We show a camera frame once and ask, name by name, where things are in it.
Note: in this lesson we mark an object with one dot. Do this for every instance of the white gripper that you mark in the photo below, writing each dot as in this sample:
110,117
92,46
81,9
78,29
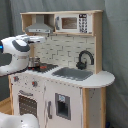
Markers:
34,39

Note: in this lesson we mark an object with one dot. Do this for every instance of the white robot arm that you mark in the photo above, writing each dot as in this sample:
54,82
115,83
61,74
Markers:
19,48

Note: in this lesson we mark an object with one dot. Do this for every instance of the wooden toy kitchen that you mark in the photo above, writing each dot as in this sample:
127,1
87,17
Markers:
81,51

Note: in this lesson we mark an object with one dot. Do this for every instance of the grey range hood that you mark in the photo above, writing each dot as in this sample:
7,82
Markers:
41,25

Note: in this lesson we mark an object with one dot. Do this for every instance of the silver toy pot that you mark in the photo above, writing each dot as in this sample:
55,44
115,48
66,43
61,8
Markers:
34,62

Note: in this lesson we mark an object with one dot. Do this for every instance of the black toy stovetop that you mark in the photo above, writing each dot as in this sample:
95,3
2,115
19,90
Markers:
43,67

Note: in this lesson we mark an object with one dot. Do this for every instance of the toy microwave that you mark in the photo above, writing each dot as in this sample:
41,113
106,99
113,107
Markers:
73,23

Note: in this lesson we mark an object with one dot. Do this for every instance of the red left oven knob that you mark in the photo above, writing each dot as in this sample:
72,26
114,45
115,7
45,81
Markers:
16,78

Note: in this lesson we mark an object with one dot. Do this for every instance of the red oven knob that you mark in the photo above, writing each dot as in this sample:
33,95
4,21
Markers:
16,78
34,83

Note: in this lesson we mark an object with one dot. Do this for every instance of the red right oven knob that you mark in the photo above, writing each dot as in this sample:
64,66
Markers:
34,83

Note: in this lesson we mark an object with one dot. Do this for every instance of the grey toy sink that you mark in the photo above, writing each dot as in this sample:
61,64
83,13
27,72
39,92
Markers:
73,74

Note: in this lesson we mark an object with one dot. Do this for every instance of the toy oven door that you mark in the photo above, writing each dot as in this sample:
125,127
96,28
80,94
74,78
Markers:
27,104

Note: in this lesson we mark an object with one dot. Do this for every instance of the grey toy ice dispenser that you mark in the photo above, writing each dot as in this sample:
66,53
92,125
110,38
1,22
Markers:
63,108

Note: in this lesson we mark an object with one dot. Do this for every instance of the grey cupboard door handle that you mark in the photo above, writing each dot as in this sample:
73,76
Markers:
49,110

